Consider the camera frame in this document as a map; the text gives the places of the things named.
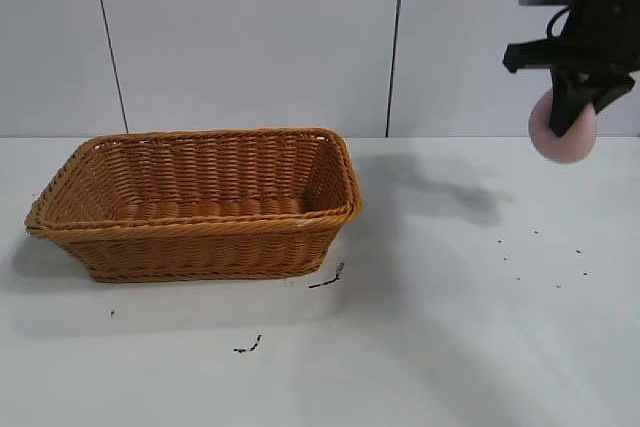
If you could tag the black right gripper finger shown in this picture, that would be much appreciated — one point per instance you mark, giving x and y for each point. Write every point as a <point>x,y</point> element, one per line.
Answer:
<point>567,107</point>
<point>614,93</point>

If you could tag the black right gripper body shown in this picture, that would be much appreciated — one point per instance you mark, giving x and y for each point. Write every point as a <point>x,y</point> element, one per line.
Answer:
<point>595,42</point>

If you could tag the pink peach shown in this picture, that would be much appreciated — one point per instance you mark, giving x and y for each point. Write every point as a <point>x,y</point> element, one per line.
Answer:
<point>565,149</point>

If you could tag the brown woven wicker basket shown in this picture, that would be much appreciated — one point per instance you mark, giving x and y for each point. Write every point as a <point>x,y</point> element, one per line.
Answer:
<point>200,247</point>

